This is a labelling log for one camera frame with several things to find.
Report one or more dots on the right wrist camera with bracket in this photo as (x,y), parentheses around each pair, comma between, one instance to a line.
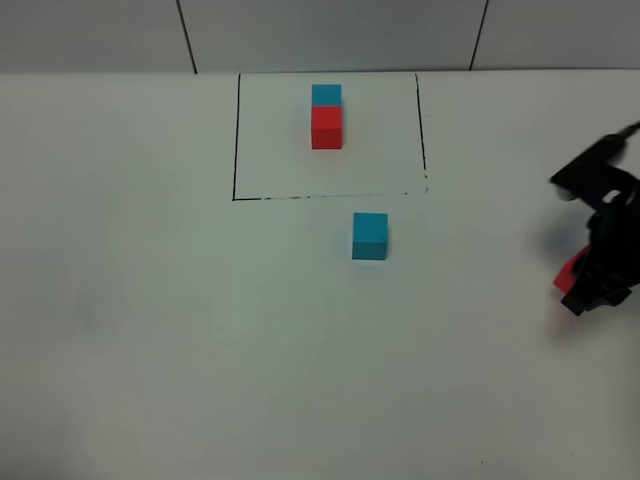
(592,175)

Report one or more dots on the red template cube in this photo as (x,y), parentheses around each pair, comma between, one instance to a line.
(326,127)

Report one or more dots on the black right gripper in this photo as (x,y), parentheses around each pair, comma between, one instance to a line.
(610,268)

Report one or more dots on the blue template cube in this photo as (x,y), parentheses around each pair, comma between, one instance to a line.
(326,95)

